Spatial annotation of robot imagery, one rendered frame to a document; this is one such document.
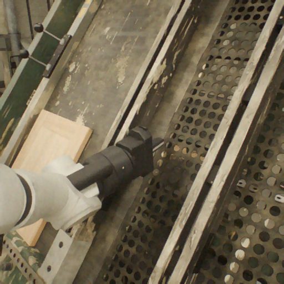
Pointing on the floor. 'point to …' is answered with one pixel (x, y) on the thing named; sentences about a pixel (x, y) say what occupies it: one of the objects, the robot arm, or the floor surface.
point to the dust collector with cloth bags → (10, 47)
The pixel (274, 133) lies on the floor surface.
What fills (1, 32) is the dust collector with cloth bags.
